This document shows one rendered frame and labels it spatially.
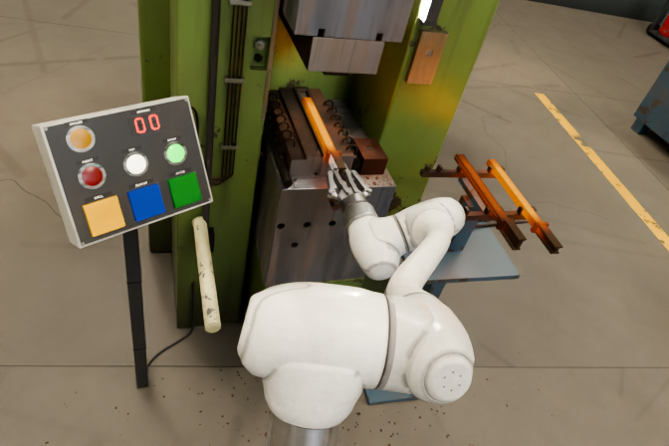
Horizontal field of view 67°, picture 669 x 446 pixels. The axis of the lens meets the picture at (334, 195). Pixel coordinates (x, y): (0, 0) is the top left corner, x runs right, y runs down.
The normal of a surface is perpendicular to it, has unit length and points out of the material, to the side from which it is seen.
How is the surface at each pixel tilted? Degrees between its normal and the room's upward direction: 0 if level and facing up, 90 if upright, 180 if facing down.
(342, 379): 66
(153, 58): 90
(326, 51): 90
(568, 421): 0
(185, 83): 90
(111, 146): 60
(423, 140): 90
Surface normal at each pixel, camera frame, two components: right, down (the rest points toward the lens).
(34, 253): 0.19, -0.76
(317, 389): 0.07, 0.18
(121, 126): 0.66, 0.11
